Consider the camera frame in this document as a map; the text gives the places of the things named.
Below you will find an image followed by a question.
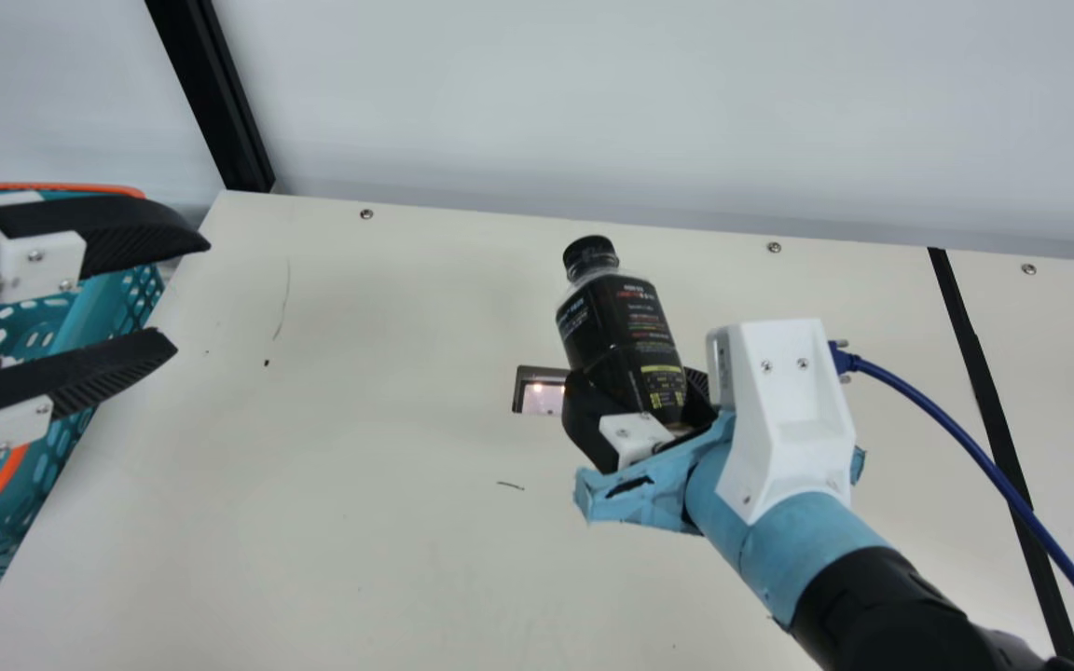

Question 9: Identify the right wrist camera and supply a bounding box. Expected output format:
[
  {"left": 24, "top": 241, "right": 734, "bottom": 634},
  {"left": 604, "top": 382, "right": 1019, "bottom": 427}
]
[{"left": 707, "top": 319, "right": 857, "bottom": 525}]

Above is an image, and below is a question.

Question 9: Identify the black strip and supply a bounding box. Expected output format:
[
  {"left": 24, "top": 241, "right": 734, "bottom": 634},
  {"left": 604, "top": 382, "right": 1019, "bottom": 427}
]
[{"left": 927, "top": 247, "right": 1074, "bottom": 667}]

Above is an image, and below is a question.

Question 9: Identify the black post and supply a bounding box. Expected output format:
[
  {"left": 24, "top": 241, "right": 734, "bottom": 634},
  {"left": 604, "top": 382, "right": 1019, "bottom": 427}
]
[{"left": 144, "top": 0, "right": 277, "bottom": 194}]

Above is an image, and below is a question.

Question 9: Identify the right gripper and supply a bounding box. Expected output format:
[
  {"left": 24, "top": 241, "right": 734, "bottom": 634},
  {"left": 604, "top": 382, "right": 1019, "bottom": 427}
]
[{"left": 562, "top": 366, "right": 888, "bottom": 625}]

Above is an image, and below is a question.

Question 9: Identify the small square scanner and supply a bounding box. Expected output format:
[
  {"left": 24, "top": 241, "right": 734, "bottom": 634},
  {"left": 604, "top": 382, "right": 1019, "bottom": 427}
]
[{"left": 512, "top": 365, "right": 571, "bottom": 418}]

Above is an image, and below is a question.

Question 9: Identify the dark coffee bottle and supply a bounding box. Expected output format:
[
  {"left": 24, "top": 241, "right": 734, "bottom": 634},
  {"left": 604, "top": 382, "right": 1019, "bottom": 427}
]
[{"left": 556, "top": 235, "right": 690, "bottom": 434}]

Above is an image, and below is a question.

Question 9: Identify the teal shopping basket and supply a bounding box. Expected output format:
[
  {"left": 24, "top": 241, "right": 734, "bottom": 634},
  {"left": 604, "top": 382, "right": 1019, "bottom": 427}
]
[{"left": 0, "top": 184, "right": 167, "bottom": 588}]

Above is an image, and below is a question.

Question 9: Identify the blue cable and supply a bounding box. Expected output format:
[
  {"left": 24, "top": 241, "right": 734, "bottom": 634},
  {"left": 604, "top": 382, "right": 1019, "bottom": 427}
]
[{"left": 826, "top": 340, "right": 1074, "bottom": 658}]

